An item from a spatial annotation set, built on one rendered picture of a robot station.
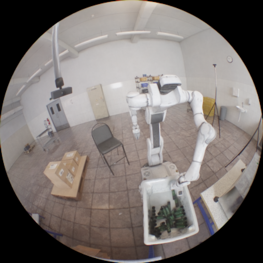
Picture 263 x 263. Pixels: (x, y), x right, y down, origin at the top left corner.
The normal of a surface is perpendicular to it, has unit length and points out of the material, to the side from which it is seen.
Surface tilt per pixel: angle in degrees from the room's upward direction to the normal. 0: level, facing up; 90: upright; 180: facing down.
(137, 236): 0
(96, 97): 90
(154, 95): 61
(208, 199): 0
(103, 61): 90
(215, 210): 0
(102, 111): 90
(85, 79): 90
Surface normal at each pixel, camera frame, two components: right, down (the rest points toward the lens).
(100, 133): 0.59, 0.07
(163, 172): -0.18, -0.86
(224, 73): -0.98, 0.22
